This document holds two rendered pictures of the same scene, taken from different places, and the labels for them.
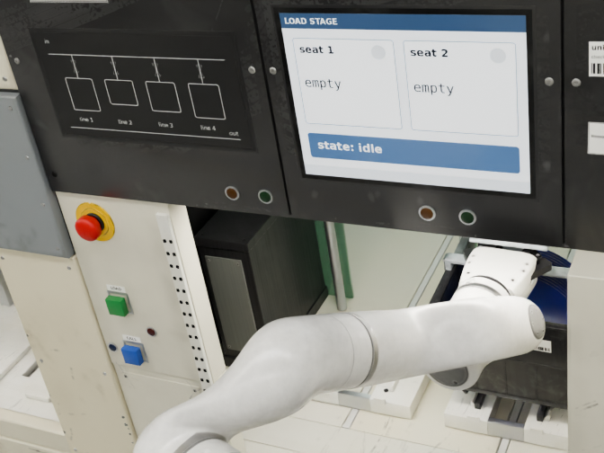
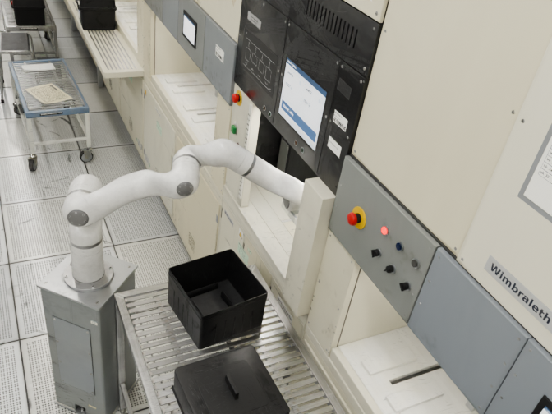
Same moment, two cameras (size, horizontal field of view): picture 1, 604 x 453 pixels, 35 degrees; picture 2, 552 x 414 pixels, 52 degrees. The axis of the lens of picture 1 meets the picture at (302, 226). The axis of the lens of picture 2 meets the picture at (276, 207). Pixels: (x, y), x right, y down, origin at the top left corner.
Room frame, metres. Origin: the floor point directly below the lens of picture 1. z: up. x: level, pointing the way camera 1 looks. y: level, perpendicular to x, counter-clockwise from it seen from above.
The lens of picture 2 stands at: (-0.56, -0.98, 2.37)
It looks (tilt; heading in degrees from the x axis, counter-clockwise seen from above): 35 degrees down; 29
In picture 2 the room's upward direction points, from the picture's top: 10 degrees clockwise
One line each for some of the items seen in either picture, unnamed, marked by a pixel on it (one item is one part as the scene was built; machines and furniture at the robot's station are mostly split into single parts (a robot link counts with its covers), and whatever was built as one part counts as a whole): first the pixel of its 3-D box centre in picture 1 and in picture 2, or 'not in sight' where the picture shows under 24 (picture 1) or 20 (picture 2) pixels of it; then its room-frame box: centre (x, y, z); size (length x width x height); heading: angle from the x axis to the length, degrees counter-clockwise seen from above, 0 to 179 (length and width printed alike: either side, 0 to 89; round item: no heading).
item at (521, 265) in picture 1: (495, 279); not in sight; (1.14, -0.27, 1.19); 0.11 x 0.10 x 0.07; 147
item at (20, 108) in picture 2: not in sight; (52, 109); (1.84, 2.48, 0.24); 0.97 x 0.52 x 0.48; 63
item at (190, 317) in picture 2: not in sight; (216, 296); (0.68, -0.09, 0.85); 0.28 x 0.28 x 0.17; 69
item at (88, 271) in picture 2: not in sight; (87, 257); (0.50, 0.41, 0.85); 0.19 x 0.19 x 0.18
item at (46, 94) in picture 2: not in sight; (48, 93); (1.73, 2.34, 0.47); 0.31 x 0.23 x 0.02; 82
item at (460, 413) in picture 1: (519, 387); not in sight; (1.22, -0.32, 0.89); 0.22 x 0.21 x 0.04; 150
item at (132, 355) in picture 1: (133, 353); not in sight; (1.23, 0.30, 1.10); 0.03 x 0.02 x 0.03; 60
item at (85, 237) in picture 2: not in sight; (85, 208); (0.52, 0.43, 1.07); 0.19 x 0.12 x 0.24; 41
